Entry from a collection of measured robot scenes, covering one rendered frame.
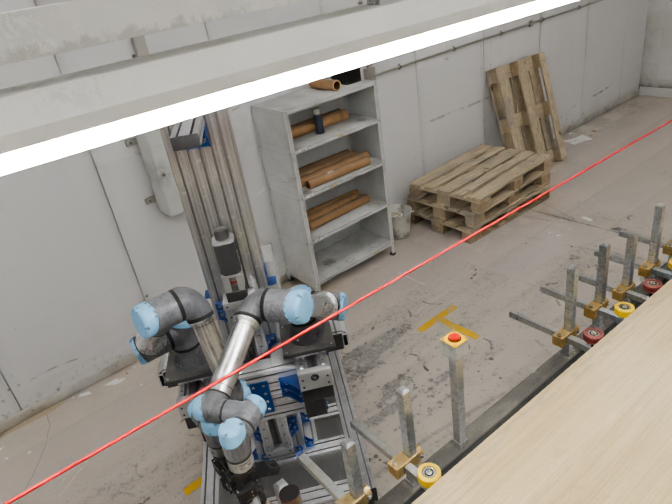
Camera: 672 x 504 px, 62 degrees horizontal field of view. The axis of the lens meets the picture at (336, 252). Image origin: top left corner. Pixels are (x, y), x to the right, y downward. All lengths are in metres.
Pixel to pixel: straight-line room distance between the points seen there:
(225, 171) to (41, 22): 1.54
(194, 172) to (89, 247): 1.93
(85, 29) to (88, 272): 3.43
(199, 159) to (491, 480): 1.53
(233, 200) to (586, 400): 1.53
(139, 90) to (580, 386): 1.97
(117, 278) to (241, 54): 3.47
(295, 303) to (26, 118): 1.26
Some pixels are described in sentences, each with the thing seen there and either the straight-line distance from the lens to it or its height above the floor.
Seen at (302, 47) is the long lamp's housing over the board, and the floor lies 2.35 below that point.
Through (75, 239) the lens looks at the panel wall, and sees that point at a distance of 4.02.
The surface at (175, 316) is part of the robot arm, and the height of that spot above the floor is 1.49.
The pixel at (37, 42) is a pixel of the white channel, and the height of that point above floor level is 2.43.
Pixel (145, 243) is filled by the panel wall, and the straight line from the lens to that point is 4.18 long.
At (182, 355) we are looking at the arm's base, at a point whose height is 1.11.
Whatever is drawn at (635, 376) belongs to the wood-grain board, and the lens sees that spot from 2.43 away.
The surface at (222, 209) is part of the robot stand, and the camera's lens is 2.27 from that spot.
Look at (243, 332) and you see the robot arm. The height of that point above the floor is 1.42.
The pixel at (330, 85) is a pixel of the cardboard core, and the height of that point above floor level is 1.60.
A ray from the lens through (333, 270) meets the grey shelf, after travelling 4.66.
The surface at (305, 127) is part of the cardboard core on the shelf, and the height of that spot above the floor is 1.32.
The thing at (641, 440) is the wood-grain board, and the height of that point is 0.90.
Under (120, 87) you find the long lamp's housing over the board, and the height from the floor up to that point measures 2.36.
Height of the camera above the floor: 2.47
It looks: 28 degrees down
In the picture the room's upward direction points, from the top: 9 degrees counter-clockwise
